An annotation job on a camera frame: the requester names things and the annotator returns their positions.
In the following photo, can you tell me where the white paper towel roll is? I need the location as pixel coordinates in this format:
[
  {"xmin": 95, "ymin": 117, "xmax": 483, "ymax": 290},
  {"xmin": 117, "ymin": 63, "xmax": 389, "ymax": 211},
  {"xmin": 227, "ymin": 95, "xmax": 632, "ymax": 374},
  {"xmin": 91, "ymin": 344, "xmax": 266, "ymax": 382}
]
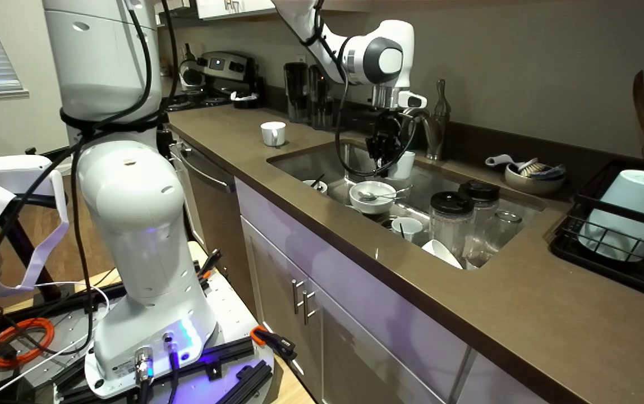
[{"xmin": 576, "ymin": 168, "xmax": 644, "ymax": 262}]

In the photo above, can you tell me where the clear glass large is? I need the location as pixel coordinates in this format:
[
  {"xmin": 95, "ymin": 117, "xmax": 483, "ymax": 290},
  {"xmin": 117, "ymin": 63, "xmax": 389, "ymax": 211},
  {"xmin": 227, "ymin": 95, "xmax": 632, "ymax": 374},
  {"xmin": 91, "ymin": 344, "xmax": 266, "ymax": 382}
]
[{"xmin": 477, "ymin": 201, "xmax": 523, "ymax": 255}]

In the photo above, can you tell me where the white plate in sink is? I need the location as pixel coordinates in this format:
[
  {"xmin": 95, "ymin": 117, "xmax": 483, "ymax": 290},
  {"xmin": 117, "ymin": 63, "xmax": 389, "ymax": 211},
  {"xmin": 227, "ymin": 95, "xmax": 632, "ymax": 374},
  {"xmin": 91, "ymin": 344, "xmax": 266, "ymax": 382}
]
[{"xmin": 422, "ymin": 239, "xmax": 462, "ymax": 269}]

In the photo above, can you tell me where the dark glass bottle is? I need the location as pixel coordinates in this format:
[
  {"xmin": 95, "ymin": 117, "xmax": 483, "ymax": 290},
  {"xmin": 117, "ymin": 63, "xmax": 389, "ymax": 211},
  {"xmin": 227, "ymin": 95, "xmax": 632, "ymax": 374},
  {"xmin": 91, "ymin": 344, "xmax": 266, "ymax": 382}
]
[{"xmin": 427, "ymin": 79, "xmax": 452, "ymax": 159}]

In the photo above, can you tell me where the clear blender jar black lid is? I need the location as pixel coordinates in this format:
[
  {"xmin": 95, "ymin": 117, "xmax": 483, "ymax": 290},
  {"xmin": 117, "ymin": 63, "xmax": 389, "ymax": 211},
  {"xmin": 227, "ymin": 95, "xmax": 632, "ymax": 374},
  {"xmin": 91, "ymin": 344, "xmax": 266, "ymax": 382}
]
[{"xmin": 429, "ymin": 191, "xmax": 474, "ymax": 257}]

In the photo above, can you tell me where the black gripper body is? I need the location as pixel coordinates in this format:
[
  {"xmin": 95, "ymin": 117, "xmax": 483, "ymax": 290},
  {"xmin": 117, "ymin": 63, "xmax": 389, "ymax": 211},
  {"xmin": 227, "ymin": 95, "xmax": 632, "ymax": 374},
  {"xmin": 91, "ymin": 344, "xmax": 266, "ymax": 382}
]
[{"xmin": 366, "ymin": 91, "xmax": 427, "ymax": 173}]

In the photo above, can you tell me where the white bowl in sink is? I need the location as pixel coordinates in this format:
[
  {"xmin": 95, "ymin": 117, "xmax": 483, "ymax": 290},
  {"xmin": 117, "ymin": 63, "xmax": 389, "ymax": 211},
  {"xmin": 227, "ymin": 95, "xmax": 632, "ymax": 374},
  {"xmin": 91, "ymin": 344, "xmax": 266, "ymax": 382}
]
[{"xmin": 348, "ymin": 179, "xmax": 398, "ymax": 215}]

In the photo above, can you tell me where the white mug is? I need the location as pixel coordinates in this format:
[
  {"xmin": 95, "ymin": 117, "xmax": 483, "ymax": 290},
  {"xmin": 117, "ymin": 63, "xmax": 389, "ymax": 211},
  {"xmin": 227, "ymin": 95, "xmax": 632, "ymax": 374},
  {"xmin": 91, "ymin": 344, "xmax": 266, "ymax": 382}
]
[
  {"xmin": 260, "ymin": 122, "xmax": 286, "ymax": 149},
  {"xmin": 389, "ymin": 150, "xmax": 415, "ymax": 182}
]

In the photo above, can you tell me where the bowl with sponge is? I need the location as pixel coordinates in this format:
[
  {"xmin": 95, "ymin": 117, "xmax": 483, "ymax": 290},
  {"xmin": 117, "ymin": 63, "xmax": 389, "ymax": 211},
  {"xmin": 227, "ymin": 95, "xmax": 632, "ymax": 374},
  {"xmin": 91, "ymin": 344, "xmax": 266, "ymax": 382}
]
[{"xmin": 484, "ymin": 153, "xmax": 568, "ymax": 195}]

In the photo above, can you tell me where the small white cup in sink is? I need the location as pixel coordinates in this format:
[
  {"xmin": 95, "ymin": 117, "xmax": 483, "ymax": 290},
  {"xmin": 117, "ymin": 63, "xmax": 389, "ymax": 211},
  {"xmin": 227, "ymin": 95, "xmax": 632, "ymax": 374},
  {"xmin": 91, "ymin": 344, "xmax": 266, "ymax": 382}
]
[{"xmin": 391, "ymin": 218, "xmax": 424, "ymax": 243}]

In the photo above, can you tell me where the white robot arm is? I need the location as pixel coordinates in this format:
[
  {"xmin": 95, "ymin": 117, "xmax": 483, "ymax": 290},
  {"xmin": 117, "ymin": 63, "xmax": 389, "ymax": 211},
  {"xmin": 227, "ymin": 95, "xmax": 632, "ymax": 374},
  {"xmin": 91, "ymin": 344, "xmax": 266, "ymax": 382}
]
[{"xmin": 42, "ymin": 0, "xmax": 219, "ymax": 399}]

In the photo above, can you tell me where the black dish rack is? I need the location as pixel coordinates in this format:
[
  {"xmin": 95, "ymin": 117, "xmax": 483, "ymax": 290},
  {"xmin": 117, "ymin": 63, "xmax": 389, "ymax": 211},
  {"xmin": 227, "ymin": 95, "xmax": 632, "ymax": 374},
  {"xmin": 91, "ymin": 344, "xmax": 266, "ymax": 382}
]
[{"xmin": 550, "ymin": 162, "xmax": 644, "ymax": 292}]

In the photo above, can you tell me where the white mug front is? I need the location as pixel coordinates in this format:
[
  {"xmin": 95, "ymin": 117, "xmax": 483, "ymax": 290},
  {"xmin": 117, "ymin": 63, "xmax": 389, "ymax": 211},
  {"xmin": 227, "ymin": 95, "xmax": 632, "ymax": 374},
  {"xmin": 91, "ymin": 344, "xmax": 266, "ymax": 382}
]
[{"xmin": 260, "ymin": 122, "xmax": 286, "ymax": 149}]

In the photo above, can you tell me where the orange cable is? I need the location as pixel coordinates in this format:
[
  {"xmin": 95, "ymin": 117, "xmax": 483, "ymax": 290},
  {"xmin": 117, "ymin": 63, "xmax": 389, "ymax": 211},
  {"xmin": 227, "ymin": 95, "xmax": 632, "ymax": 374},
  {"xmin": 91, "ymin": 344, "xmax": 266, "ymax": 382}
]
[{"xmin": 0, "ymin": 316, "xmax": 59, "ymax": 373}]

